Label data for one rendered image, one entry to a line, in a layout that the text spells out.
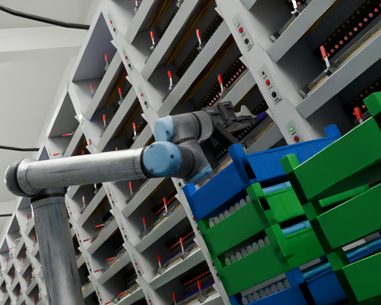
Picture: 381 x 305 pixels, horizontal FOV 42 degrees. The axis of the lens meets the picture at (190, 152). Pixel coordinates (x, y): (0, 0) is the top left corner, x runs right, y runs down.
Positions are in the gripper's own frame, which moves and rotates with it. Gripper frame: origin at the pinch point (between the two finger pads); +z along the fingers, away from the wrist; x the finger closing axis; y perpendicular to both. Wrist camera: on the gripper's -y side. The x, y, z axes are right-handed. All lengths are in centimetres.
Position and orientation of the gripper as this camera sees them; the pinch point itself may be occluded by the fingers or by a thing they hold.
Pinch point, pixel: (253, 121)
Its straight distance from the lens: 169.1
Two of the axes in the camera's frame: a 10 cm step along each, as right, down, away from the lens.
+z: 8.0, -1.8, 5.8
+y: -4.0, -8.7, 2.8
